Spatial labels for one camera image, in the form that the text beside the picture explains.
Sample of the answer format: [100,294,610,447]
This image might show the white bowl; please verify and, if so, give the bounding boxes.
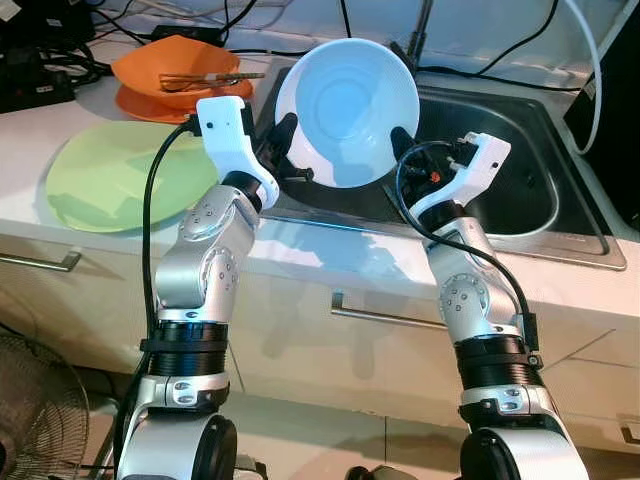
[275,38,421,189]

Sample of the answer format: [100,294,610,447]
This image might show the stainless steel sink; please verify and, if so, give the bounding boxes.
[250,70,626,271]

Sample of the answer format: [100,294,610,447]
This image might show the brown utensil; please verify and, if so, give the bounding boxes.
[158,70,267,93]

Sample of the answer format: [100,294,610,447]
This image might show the black faucet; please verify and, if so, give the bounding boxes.
[390,0,436,71]

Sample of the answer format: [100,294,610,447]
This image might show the black power adapter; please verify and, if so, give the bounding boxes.
[150,25,226,46]

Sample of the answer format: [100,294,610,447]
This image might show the orange plate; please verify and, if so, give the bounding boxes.
[115,85,216,124]

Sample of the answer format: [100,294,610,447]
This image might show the orange bowl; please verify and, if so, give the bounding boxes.
[110,35,243,99]

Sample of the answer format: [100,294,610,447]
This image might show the green plate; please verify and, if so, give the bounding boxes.
[45,120,226,234]

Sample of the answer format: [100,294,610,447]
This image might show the black appliance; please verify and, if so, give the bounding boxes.
[565,0,640,226]

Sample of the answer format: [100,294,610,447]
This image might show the black power strip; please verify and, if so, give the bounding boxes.
[0,50,76,113]

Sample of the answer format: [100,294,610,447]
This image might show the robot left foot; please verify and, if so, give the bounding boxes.
[235,455,269,480]

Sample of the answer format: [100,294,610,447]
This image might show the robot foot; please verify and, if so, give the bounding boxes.
[235,455,269,480]
[345,465,421,480]

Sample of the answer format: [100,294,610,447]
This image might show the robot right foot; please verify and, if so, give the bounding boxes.
[345,465,421,480]

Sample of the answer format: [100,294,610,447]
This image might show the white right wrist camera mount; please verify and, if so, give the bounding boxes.
[410,133,513,226]

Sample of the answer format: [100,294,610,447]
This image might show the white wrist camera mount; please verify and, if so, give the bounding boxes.
[410,133,513,226]
[195,96,281,209]

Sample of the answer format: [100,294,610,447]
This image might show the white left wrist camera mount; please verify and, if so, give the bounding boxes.
[195,96,281,209]

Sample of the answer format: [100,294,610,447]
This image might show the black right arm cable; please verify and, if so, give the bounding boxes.
[395,140,541,351]

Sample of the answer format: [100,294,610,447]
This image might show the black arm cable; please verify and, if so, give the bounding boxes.
[395,140,541,351]
[140,118,201,401]

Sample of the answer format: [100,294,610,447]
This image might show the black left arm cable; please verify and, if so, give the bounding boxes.
[140,118,201,401]

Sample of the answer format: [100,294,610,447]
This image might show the long metal drawer handle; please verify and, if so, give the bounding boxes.
[330,292,446,331]

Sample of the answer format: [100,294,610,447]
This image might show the white hose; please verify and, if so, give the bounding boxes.
[565,0,603,156]

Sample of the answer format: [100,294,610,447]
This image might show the short metal drawer handle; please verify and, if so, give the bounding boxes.
[0,250,81,273]

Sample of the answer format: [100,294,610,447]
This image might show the black tangled cables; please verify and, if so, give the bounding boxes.
[0,0,101,56]

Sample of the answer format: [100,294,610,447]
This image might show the round wire fan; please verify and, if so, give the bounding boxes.
[0,330,91,480]

